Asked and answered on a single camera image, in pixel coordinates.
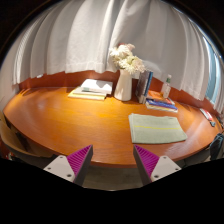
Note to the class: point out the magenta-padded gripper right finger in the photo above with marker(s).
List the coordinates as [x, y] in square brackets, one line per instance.
[163, 166]

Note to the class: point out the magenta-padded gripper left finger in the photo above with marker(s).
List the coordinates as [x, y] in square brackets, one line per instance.
[61, 166]

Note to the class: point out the pale green towel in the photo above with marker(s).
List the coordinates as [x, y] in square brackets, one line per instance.
[156, 130]

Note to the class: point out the dark bag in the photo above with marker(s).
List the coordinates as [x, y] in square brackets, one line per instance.
[217, 146]

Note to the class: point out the white thin lying book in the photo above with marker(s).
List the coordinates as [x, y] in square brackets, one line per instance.
[160, 108]

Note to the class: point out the blue lying book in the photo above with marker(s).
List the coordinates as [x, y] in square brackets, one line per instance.
[161, 104]

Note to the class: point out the small dark object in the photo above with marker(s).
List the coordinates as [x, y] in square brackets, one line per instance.
[212, 124]

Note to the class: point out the red flat booklet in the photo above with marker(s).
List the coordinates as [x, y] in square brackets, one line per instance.
[206, 114]

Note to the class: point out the orange lying book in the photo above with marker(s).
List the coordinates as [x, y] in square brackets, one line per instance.
[156, 96]

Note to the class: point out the clear plastic bottle green label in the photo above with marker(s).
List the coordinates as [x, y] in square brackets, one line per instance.
[165, 89]

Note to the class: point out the dark grey standing book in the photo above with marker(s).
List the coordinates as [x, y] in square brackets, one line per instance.
[141, 83]

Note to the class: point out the white ceramic vase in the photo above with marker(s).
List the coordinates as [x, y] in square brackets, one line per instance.
[123, 87]

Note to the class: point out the window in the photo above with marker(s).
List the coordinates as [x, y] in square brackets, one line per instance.
[213, 73]

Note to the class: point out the white flower bouquet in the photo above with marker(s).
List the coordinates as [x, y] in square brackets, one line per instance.
[128, 61]

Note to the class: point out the white curtain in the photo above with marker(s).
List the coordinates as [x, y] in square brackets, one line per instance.
[83, 36]

